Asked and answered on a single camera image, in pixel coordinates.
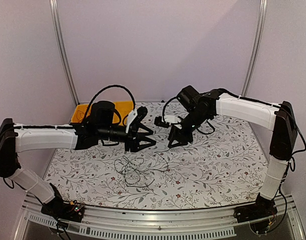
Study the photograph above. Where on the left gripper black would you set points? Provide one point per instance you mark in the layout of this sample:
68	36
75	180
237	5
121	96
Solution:
133	144

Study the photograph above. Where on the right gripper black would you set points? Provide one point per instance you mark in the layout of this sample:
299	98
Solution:
184	138

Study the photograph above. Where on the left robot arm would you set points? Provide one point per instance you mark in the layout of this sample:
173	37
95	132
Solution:
96	128

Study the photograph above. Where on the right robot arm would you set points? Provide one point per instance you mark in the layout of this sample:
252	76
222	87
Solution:
278	119

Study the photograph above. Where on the middle yellow bin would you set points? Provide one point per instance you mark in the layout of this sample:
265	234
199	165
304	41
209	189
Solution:
118	117

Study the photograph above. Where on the yellow bin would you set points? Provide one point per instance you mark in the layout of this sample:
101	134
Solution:
118	117
79	113
124	107

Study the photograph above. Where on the right yellow bin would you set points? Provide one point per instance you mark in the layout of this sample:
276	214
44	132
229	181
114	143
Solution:
124	107

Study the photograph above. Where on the floral tablecloth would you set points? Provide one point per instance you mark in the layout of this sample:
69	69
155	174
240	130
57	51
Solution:
223	166

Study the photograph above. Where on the left yellow bin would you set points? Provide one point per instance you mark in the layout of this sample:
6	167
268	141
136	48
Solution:
79	113

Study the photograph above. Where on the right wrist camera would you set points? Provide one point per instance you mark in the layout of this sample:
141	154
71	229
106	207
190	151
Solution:
166	121

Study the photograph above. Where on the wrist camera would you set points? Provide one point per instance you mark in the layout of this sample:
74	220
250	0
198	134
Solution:
134	118
166	121

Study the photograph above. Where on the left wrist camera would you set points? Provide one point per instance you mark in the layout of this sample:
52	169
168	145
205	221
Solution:
134	118

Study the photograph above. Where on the front aluminium frame rail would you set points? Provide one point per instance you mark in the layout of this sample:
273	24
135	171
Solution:
101	223

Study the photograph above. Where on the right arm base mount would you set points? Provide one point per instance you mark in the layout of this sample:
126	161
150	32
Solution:
260	215

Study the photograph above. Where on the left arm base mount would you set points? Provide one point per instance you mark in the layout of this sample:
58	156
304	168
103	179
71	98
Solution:
60	209

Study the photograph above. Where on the right aluminium post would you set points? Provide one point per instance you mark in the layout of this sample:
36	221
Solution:
256	46

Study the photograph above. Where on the aluminium post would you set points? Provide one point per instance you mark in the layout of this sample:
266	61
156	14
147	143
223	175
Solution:
256	46
62	50

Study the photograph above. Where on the left aluminium post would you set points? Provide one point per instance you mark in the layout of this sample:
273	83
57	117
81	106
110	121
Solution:
62	50

